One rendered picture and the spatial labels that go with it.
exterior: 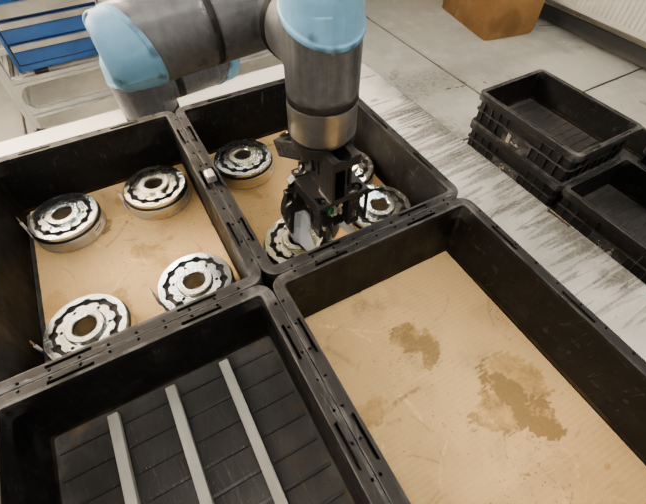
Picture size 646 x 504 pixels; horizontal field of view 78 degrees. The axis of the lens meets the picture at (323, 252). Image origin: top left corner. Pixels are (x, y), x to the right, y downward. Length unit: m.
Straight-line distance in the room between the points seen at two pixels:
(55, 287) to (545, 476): 0.67
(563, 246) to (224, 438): 0.71
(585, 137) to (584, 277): 0.84
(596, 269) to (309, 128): 0.66
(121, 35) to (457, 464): 0.54
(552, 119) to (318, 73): 1.37
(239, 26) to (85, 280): 0.43
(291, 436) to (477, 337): 0.27
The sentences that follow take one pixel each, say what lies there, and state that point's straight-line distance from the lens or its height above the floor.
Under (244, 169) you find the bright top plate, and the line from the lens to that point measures 0.72.
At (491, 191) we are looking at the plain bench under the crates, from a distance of 0.98.
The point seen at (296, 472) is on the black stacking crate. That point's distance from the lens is 0.50.
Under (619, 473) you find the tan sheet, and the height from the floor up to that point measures 0.83.
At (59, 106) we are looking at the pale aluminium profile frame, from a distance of 2.62.
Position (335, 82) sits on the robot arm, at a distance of 0.40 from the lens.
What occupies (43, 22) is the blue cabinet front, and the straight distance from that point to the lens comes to 2.48.
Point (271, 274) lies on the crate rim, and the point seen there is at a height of 0.93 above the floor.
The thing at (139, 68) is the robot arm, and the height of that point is 1.14.
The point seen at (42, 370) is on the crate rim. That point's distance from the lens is 0.51.
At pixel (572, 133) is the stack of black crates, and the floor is 0.49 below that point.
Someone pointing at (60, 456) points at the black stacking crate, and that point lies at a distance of 0.58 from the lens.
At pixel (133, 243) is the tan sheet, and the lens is 0.70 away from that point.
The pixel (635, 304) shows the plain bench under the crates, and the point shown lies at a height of 0.70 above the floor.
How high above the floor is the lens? 1.32
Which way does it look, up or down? 52 degrees down
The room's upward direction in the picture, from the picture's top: straight up
